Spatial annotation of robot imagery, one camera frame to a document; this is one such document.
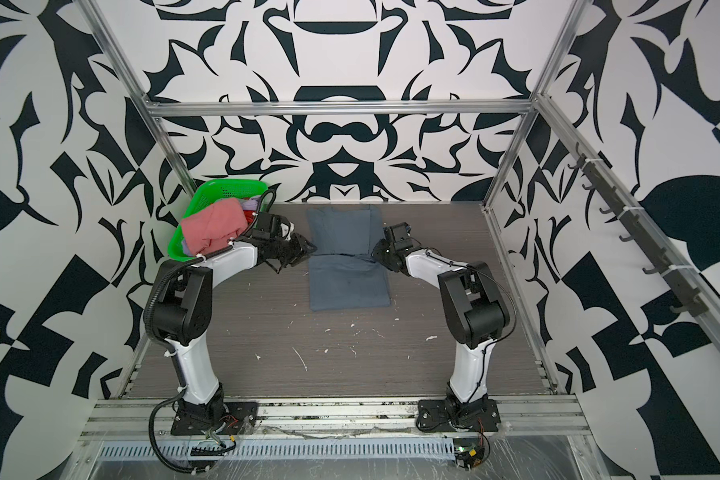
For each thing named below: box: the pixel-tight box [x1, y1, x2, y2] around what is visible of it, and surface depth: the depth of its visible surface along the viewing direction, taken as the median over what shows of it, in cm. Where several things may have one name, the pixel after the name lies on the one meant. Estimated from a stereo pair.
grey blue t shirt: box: [308, 205, 390, 312], surface depth 101 cm
